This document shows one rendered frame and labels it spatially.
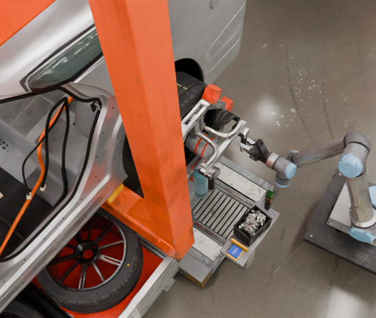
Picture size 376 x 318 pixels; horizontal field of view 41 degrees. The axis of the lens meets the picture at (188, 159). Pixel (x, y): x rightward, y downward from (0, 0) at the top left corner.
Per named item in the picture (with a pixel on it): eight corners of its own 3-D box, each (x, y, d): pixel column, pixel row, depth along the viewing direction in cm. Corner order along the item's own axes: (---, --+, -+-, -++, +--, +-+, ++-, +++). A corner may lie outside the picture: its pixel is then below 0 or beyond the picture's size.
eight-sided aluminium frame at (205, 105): (217, 132, 336) (217, 80, 289) (225, 137, 334) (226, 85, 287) (168, 191, 315) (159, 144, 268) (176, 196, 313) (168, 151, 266)
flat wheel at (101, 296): (71, 205, 348) (62, 190, 328) (158, 233, 333) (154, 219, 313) (24, 294, 317) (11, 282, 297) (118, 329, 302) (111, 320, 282)
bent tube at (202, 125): (217, 109, 296) (217, 98, 287) (244, 124, 290) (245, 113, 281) (199, 129, 290) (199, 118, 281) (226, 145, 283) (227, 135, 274)
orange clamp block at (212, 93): (206, 96, 292) (211, 83, 288) (217, 103, 290) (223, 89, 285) (200, 99, 287) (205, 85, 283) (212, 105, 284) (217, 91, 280)
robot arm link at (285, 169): (288, 183, 293) (291, 174, 285) (270, 172, 298) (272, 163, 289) (296, 171, 297) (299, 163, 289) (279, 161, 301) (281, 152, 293)
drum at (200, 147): (198, 136, 311) (197, 123, 299) (226, 153, 304) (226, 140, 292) (185, 152, 306) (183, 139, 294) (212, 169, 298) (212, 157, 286)
